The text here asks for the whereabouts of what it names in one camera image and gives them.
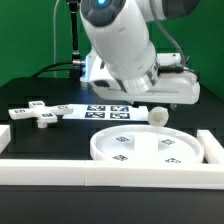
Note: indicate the white cross-shaped table base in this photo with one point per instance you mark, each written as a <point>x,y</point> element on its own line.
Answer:
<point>45,115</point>

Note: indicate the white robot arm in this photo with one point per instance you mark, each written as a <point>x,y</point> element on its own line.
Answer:
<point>123,64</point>

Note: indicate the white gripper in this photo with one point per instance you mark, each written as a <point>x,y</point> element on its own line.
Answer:
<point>176,84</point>

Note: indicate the black camera pole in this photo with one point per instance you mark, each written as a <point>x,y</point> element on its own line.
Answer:
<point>76,58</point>

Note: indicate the white U-shaped fence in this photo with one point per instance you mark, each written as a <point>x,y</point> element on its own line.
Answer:
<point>206,175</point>

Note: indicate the white marker sheet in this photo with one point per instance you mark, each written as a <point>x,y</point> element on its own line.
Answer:
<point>107,112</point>

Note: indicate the white round table top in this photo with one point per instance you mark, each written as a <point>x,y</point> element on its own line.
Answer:
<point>145,144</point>

